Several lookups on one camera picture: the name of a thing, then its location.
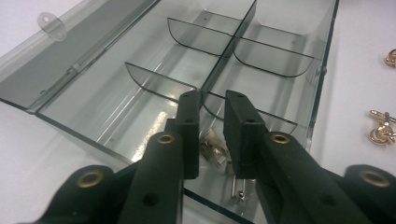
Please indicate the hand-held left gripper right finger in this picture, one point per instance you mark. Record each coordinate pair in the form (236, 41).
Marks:
(244, 143)

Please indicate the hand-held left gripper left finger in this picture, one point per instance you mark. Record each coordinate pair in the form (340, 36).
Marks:
(190, 140)

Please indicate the gold cufflink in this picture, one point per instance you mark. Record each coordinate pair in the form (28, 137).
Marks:
(381, 133)
(391, 58)

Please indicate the gold metal hooks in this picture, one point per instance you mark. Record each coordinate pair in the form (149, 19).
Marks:
(213, 147)

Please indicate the silver square cufflink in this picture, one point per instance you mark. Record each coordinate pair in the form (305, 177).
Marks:
(239, 193)

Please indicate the clear grey plastic compartment box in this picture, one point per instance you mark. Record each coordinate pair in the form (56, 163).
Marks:
(124, 102)

